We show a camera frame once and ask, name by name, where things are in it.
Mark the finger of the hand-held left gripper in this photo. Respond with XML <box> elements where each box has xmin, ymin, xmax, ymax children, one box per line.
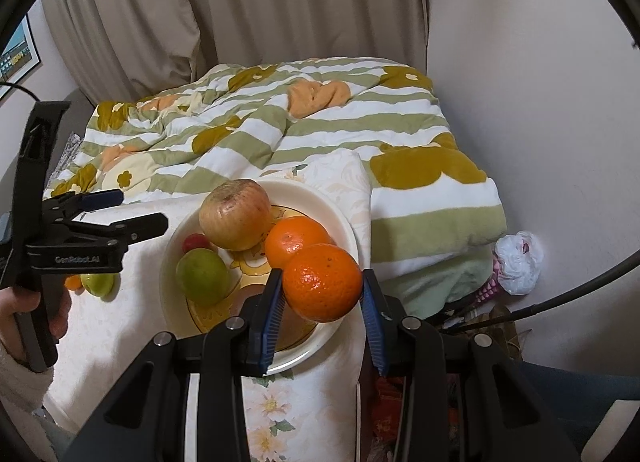
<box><xmin>69</xmin><ymin>213</ymin><xmax>169</xmax><ymax>249</ymax></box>
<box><xmin>44</xmin><ymin>189</ymin><xmax>125</xmax><ymax>223</ymax></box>

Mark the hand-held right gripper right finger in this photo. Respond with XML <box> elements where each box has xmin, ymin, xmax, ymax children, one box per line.
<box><xmin>361</xmin><ymin>269</ymin><xmax>581</xmax><ymax>462</ymax></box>

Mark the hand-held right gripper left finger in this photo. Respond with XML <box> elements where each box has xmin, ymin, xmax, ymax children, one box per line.
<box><xmin>65</xmin><ymin>269</ymin><xmax>286</xmax><ymax>462</ymax></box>

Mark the large deep orange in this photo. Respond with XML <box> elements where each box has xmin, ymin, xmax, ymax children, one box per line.
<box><xmin>282</xmin><ymin>243</ymin><xmax>363</xmax><ymax>323</ymax></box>

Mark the green apple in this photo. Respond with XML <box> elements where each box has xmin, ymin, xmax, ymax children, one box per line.
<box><xmin>175</xmin><ymin>248</ymin><xmax>232</xmax><ymax>307</ymax></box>

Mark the light orange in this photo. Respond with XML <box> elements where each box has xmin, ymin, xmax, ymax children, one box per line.
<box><xmin>264</xmin><ymin>216</ymin><xmax>332</xmax><ymax>267</ymax></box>

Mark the brownish red apple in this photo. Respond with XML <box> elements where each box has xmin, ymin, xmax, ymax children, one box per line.
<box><xmin>199</xmin><ymin>179</ymin><xmax>273</xmax><ymax>251</ymax></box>

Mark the cream plate with bear print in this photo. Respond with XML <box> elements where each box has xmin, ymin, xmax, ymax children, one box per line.
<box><xmin>160</xmin><ymin>179</ymin><xmax>358</xmax><ymax>375</ymax></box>

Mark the person's left forearm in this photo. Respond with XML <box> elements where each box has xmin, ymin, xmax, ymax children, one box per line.
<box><xmin>0</xmin><ymin>339</ymin><xmax>55</xmax><ymax>415</ymax></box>

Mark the person's left hand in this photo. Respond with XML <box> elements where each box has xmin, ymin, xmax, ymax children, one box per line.
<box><xmin>0</xmin><ymin>286</ymin><xmax>71</xmax><ymax>361</ymax></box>

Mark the grey patterned pillow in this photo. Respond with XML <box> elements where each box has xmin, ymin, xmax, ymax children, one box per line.
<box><xmin>61</xmin><ymin>132</ymin><xmax>85</xmax><ymax>170</ymax></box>

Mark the small green lime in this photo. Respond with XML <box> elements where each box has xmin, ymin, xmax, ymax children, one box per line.
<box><xmin>80</xmin><ymin>272</ymin><xmax>117</xmax><ymax>299</ymax></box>

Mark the light green cloth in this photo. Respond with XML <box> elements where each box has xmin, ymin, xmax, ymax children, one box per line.
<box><xmin>380</xmin><ymin>249</ymin><xmax>501</xmax><ymax>319</ymax></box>

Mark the grey headboard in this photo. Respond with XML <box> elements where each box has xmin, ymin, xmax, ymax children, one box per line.
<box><xmin>0</xmin><ymin>86</ymin><xmax>97</xmax><ymax>193</ymax></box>

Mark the red patterned bag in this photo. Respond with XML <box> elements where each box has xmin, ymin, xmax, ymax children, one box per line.
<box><xmin>374</xmin><ymin>377</ymin><xmax>407</xmax><ymax>462</ymax></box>

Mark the white floral tablecloth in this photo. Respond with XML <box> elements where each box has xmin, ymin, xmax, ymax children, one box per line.
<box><xmin>47</xmin><ymin>149</ymin><xmax>373</xmax><ymax>462</ymax></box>

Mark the pink patterned cloth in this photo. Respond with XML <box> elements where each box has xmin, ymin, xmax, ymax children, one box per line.
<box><xmin>471</xmin><ymin>272</ymin><xmax>502</xmax><ymax>303</ymax></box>

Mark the white plastic bag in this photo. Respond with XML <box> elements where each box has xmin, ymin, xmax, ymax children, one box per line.
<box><xmin>494</xmin><ymin>231</ymin><xmax>546</xmax><ymax>295</ymax></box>

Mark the green striped floral blanket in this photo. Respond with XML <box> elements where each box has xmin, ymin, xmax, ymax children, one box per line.
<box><xmin>42</xmin><ymin>58</ymin><xmax>506</xmax><ymax>263</ymax></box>

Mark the dark blue cloth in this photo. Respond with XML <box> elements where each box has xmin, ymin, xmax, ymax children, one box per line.
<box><xmin>520</xmin><ymin>362</ymin><xmax>640</xmax><ymax>462</ymax></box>

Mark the beige curtain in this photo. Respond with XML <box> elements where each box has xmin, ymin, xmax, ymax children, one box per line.
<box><xmin>42</xmin><ymin>0</ymin><xmax>431</xmax><ymax>102</ymax></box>

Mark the black cable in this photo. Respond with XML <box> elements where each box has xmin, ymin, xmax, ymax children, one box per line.
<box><xmin>447</xmin><ymin>252</ymin><xmax>640</xmax><ymax>330</ymax></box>
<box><xmin>0</xmin><ymin>82</ymin><xmax>42</xmax><ymax>103</ymax></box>

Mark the wall poster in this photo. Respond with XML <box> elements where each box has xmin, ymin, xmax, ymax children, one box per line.
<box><xmin>0</xmin><ymin>16</ymin><xmax>41</xmax><ymax>100</ymax></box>

